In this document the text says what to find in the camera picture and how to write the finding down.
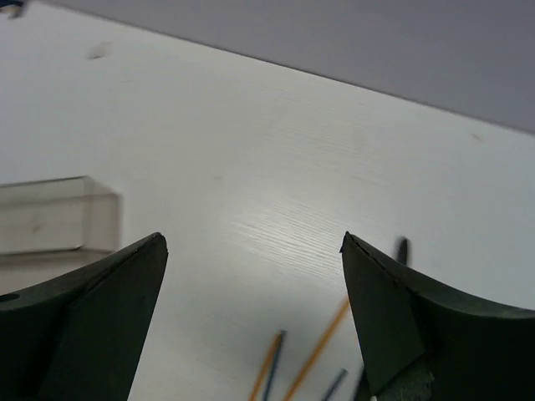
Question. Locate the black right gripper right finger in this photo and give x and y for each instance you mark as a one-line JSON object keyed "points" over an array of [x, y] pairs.
{"points": [[421, 339]]}

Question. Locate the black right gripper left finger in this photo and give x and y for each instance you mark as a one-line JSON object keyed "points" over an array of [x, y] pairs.
{"points": [[79, 336]]}

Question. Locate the grey-blue chopstick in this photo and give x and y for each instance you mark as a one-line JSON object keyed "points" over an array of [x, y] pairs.
{"points": [[274, 366], [335, 384]]}

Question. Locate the clear smoked utensil organizer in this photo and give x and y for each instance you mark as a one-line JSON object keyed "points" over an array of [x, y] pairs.
{"points": [[59, 215]]}

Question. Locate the orange chopstick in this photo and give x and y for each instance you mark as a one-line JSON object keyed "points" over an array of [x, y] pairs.
{"points": [[266, 364], [318, 349]]}

